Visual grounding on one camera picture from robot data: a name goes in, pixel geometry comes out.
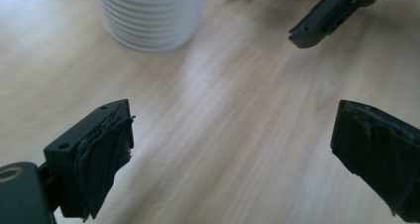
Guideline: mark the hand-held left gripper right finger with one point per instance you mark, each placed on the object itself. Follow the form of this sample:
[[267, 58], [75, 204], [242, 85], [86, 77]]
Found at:
[[379, 151]]

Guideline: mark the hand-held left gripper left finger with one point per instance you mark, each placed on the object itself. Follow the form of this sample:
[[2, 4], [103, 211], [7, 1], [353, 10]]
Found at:
[[95, 158]]

